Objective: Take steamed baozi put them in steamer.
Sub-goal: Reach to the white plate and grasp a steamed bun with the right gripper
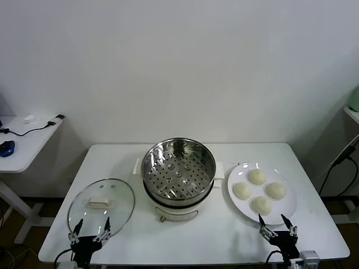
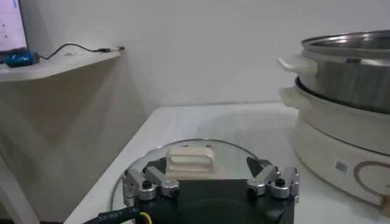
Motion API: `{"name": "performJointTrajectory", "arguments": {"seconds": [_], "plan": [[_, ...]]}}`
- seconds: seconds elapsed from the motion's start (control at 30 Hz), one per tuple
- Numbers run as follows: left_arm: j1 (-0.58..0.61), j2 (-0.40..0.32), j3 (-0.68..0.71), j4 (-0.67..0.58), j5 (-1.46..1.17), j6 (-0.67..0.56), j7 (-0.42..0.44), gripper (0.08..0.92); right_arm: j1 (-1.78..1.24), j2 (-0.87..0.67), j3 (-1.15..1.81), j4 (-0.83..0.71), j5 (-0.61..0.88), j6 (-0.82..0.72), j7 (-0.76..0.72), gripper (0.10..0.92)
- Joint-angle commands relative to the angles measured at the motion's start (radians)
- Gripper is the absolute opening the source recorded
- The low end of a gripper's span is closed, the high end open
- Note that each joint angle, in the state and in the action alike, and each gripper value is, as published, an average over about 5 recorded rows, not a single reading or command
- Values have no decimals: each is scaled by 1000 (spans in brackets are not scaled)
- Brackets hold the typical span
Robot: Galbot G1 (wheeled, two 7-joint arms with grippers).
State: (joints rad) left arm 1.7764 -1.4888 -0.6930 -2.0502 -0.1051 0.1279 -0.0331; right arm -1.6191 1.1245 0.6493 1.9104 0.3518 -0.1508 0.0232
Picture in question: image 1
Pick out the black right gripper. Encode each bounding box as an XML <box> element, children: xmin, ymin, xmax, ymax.
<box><xmin>257</xmin><ymin>214</ymin><xmax>300</xmax><ymax>260</ymax></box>

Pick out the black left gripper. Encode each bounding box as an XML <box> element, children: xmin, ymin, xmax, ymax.
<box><xmin>68</xmin><ymin>217</ymin><xmax>112</xmax><ymax>267</ymax></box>

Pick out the white steamed baozi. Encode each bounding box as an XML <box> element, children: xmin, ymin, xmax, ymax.
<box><xmin>265</xmin><ymin>182</ymin><xmax>286</xmax><ymax>201</ymax></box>
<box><xmin>247</xmin><ymin>169</ymin><xmax>267</xmax><ymax>186</ymax></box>
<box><xmin>233</xmin><ymin>182</ymin><xmax>252</xmax><ymax>201</ymax></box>
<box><xmin>250</xmin><ymin>196</ymin><xmax>273</xmax><ymax>216</ymax></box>

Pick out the glass pot lid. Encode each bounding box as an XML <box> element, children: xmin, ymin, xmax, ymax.
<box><xmin>67</xmin><ymin>178</ymin><xmax>136</xmax><ymax>244</ymax></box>

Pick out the stainless steel steamer basket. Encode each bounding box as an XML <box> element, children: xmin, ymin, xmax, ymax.
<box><xmin>141</xmin><ymin>137</ymin><xmax>217</xmax><ymax>207</ymax></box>

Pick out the white round plate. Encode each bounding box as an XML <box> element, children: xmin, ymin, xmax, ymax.
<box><xmin>227</xmin><ymin>161</ymin><xmax>298</xmax><ymax>225</ymax></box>

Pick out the white electric cooker base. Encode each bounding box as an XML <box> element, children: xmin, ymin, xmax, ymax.
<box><xmin>133</xmin><ymin>157</ymin><xmax>225</xmax><ymax>224</ymax></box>

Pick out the white side desk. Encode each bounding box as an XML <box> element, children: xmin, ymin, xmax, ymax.
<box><xmin>0</xmin><ymin>114</ymin><xmax>66</xmax><ymax>244</ymax></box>

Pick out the blue computer mouse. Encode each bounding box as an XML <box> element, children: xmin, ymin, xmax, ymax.
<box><xmin>0</xmin><ymin>140</ymin><xmax>15</xmax><ymax>157</ymax></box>

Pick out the white shelf board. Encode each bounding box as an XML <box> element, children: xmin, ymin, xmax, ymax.
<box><xmin>343</xmin><ymin>106</ymin><xmax>359</xmax><ymax>124</ymax></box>

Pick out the mint green appliance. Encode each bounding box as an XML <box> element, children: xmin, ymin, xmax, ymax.
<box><xmin>347</xmin><ymin>85</ymin><xmax>359</xmax><ymax>112</ymax></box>

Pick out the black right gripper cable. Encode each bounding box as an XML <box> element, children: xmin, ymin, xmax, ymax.
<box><xmin>265</xmin><ymin>250</ymin><xmax>283</xmax><ymax>269</ymax></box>

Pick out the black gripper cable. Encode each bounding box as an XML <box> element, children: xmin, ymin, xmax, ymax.
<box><xmin>265</xmin><ymin>250</ymin><xmax>283</xmax><ymax>269</ymax></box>
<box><xmin>54</xmin><ymin>248</ymin><xmax>75</xmax><ymax>269</ymax></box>

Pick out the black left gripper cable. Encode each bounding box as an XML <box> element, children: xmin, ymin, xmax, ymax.
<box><xmin>54</xmin><ymin>248</ymin><xmax>75</xmax><ymax>269</ymax></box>

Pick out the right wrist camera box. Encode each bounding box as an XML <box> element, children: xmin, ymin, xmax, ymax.
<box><xmin>290</xmin><ymin>249</ymin><xmax>320</xmax><ymax>269</ymax></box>

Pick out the black power cable with plug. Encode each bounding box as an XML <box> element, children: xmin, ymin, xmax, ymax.
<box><xmin>318</xmin><ymin>137</ymin><xmax>359</xmax><ymax>197</ymax></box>

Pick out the black cable with adapter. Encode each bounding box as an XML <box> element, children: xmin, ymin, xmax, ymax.
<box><xmin>0</xmin><ymin>114</ymin><xmax>65</xmax><ymax>137</ymax></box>

